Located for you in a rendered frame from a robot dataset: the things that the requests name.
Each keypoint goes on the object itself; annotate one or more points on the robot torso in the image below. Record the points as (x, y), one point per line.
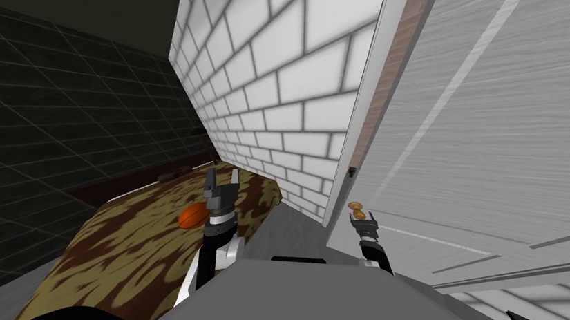
(295, 315)

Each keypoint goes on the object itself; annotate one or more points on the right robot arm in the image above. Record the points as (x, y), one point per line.
(375, 256)

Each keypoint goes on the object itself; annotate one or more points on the orange oval ball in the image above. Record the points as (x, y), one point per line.
(192, 216)

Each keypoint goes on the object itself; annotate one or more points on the pale grey door leaf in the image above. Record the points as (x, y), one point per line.
(513, 116)

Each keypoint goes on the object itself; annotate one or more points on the gold door knob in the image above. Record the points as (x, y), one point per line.
(357, 210)

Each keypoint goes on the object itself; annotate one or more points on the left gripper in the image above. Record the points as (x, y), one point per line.
(221, 199)

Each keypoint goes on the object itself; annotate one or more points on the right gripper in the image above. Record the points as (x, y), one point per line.
(366, 229)

